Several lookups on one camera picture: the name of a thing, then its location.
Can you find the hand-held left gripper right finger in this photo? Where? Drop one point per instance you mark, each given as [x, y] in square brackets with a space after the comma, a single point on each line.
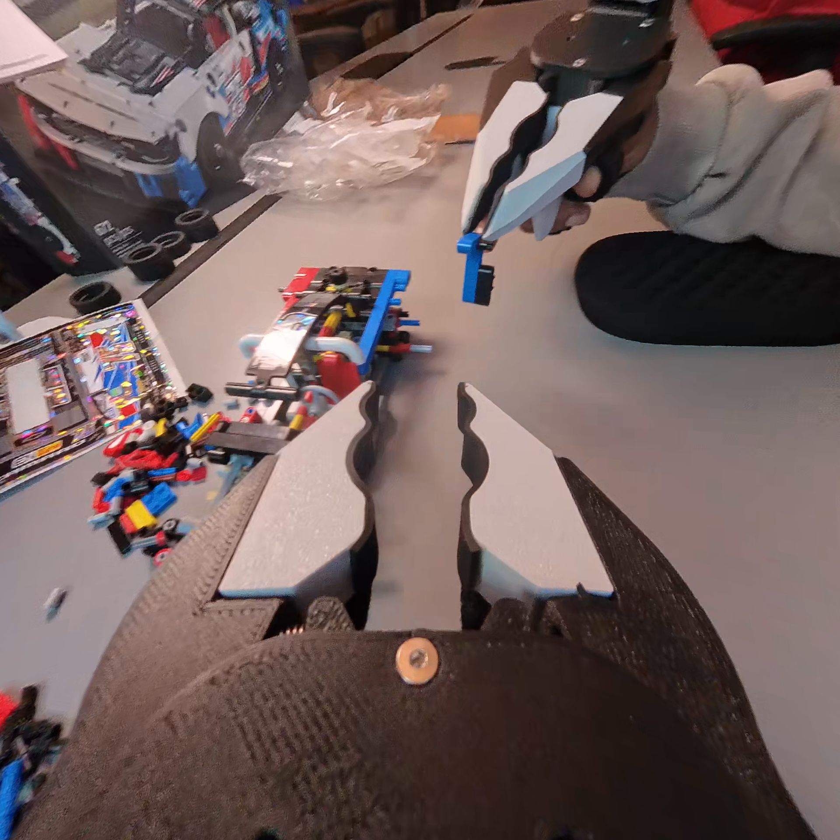
[538, 525]

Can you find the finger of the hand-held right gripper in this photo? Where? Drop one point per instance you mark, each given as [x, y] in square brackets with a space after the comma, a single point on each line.
[558, 170]
[499, 131]

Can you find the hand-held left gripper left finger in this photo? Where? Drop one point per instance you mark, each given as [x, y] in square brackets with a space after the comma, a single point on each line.
[295, 525]

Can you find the black lego perpendicular connector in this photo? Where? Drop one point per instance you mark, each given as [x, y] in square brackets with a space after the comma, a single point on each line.
[484, 285]

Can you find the blue L-shaped lego beam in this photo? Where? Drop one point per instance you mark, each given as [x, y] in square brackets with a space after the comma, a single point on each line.
[469, 275]

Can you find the lego car model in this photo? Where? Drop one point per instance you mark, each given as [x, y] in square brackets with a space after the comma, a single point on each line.
[328, 341]

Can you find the person's right forearm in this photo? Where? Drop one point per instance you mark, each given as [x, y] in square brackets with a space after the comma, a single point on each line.
[735, 164]

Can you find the pile of loose lego pieces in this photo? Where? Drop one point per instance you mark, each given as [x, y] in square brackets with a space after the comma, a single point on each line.
[151, 472]

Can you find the small grey lego pin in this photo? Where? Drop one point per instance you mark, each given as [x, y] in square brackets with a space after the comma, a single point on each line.
[56, 602]

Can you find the person's right hand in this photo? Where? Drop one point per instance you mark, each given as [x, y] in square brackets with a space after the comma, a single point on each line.
[571, 213]

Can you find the crumpled brownish plastic bag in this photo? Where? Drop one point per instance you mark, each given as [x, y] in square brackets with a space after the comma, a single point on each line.
[374, 102]

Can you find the clear plastic bag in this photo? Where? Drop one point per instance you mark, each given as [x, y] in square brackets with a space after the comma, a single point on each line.
[341, 157]

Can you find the holographic sticker sheet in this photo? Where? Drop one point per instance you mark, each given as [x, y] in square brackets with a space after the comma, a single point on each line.
[72, 394]

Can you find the pile of black blue pins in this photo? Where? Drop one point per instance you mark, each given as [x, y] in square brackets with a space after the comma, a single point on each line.
[26, 761]

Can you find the black box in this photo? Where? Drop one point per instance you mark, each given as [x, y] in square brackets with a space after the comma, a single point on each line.
[131, 164]

